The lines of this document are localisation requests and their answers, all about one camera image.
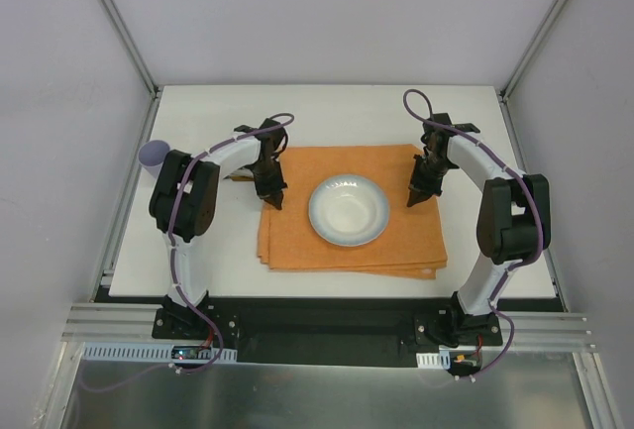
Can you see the gold-tipped knife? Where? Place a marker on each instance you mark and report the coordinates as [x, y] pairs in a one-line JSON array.
[[239, 178]]

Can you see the aluminium frame post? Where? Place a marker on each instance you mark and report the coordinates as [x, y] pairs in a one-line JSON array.
[[538, 39], [129, 45]]

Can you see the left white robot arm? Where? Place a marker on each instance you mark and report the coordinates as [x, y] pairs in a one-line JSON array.
[[184, 199]]

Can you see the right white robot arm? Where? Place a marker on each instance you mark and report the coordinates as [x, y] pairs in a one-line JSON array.
[[513, 222]]

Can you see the right aluminium frame post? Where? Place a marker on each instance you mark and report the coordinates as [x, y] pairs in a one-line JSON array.
[[538, 39]]

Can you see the orange cloth napkin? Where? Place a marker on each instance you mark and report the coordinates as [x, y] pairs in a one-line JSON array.
[[412, 241]]

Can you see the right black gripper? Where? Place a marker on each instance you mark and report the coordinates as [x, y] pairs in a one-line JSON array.
[[425, 185]]

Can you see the left aluminium frame post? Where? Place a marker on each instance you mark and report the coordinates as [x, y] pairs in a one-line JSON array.
[[129, 45]]

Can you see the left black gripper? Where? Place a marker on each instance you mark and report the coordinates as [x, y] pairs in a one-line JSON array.
[[270, 187]]

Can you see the lilac plastic cup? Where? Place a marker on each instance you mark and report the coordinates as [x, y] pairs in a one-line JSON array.
[[151, 156]]

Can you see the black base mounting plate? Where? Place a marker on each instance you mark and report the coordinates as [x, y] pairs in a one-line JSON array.
[[358, 332]]

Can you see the white blue-rimmed plate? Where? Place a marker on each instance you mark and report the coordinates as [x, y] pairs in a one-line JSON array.
[[348, 210]]

